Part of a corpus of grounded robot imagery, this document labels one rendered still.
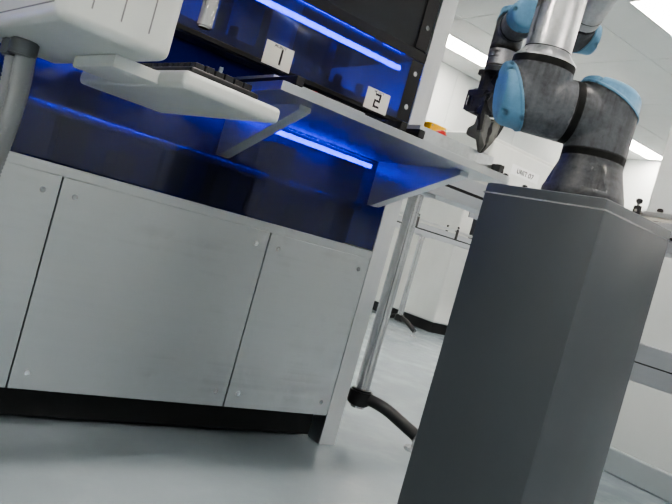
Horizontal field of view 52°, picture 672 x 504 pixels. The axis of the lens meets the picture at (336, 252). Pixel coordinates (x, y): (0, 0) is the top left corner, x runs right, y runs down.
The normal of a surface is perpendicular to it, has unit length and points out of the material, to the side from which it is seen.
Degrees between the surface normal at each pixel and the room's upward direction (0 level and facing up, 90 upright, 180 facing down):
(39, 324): 90
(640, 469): 90
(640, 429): 90
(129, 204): 90
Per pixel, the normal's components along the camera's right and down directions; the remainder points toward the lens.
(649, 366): -0.78, -0.21
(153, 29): 0.65, 0.19
